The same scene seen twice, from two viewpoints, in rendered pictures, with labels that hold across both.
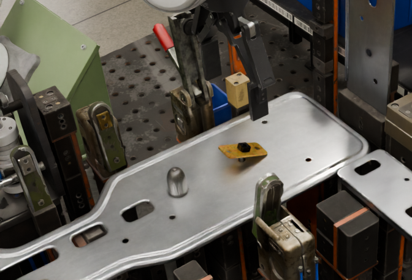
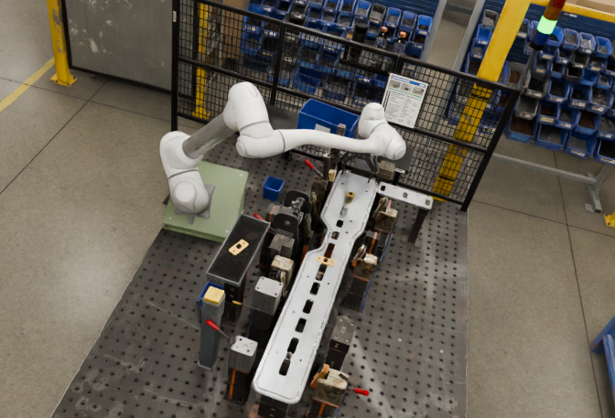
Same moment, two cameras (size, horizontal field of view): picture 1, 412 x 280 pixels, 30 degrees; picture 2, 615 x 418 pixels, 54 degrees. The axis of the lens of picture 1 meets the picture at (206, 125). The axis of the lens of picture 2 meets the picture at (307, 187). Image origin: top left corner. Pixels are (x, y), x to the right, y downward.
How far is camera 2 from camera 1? 2.25 m
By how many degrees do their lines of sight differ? 41
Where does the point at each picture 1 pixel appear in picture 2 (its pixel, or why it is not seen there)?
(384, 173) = (388, 188)
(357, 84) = (359, 163)
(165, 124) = (253, 198)
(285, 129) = (350, 184)
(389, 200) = (396, 195)
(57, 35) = (220, 173)
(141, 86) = not seen: hidden behind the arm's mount
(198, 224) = (360, 219)
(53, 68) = (226, 187)
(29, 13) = not seen: hidden behind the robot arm
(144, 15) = (73, 145)
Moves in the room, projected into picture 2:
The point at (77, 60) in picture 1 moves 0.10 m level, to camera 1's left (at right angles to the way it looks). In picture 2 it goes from (240, 181) to (224, 188)
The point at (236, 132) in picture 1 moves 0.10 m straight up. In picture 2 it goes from (339, 189) to (342, 175)
